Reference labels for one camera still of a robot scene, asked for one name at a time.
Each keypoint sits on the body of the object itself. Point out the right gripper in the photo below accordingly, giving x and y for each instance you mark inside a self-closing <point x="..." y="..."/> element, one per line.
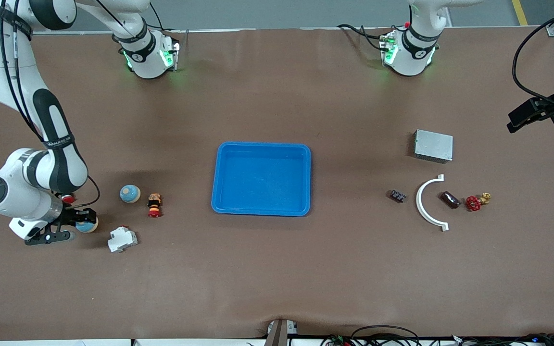
<point x="71" y="216"/>

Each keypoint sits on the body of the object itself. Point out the light blue bell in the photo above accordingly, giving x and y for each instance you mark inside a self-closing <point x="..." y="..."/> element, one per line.
<point x="130" y="193"/>
<point x="87" y="227"/>

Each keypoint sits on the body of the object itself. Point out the brown cylindrical capacitor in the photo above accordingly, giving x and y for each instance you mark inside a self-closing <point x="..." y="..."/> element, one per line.
<point x="450" y="199"/>

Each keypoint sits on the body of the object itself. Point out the small black block capacitor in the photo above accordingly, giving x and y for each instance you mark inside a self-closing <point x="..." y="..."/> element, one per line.
<point x="397" y="195"/>

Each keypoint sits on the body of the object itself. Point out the red mushroom button black body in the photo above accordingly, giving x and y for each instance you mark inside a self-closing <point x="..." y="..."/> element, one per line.
<point x="68" y="198"/>

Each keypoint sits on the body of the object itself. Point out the white circuit breaker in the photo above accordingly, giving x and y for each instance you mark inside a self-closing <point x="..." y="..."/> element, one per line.
<point x="122" y="239"/>

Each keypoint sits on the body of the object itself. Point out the orange black red push button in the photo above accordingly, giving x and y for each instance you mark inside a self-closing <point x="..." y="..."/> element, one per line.
<point x="154" y="204"/>

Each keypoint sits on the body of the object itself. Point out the red handwheel brass valve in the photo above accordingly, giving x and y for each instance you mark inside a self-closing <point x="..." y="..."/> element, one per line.
<point x="472" y="203"/>

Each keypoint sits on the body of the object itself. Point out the grey metal box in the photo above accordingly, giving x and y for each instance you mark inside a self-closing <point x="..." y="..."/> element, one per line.
<point x="433" y="145"/>

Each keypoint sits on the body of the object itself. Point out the white curved plastic arc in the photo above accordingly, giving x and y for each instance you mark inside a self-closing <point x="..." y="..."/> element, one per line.
<point x="419" y="202"/>

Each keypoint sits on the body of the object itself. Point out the blue plastic tray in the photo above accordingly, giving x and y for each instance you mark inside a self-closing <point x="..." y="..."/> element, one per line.
<point x="262" y="178"/>

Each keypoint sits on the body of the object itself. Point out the brown table cover mat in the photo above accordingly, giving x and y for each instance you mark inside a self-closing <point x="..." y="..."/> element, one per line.
<point x="277" y="269"/>

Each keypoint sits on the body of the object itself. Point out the grey metal bracket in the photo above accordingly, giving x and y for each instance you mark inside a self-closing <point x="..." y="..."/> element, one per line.
<point x="279" y="334"/>

